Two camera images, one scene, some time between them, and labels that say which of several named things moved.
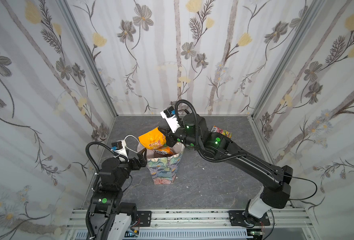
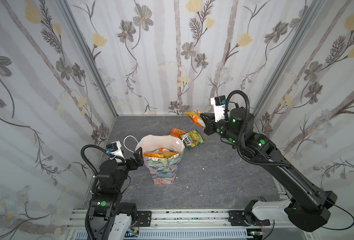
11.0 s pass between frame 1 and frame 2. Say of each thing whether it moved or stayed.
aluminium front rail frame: stayed
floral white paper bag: stayed
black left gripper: stayed
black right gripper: moved
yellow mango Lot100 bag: moved
